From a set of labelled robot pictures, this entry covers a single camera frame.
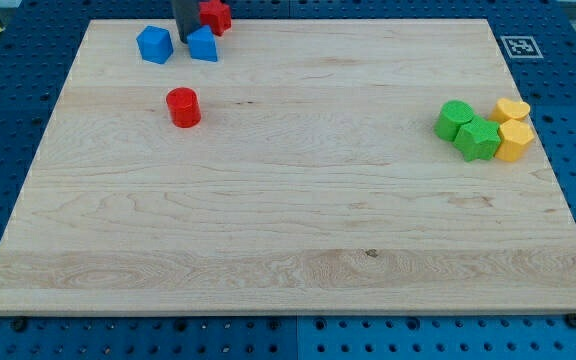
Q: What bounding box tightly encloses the yellow hexagon block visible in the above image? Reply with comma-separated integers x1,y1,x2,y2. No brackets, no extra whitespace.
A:
495,120,535,162

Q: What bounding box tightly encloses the red cylinder block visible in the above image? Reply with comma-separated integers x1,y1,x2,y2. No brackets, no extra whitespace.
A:
166,87,201,128

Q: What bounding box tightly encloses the red star block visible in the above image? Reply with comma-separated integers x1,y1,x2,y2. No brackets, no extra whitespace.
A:
199,0,232,36

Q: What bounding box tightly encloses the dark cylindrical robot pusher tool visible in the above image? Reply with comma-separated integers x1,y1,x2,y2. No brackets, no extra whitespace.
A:
170,0,201,44

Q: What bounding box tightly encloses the blue triangle block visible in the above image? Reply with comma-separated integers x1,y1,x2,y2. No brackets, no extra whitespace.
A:
187,25,218,62

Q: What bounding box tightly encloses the green star block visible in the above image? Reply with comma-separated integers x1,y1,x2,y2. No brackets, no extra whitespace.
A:
453,115,501,162

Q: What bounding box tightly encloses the blue cube block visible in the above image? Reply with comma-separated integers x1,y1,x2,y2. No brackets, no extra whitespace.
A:
136,26,173,64

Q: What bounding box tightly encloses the light wooden board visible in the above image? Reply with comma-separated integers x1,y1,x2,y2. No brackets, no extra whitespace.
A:
0,19,576,316

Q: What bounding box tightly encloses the yellow heart block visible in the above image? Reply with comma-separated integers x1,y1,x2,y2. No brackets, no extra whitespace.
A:
488,98,531,124

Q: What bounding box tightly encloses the white fiducial marker tag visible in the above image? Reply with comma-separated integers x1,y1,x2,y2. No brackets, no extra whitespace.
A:
500,35,543,59

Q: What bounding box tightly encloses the green cylinder block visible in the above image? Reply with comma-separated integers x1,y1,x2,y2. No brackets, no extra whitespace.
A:
434,100,475,142

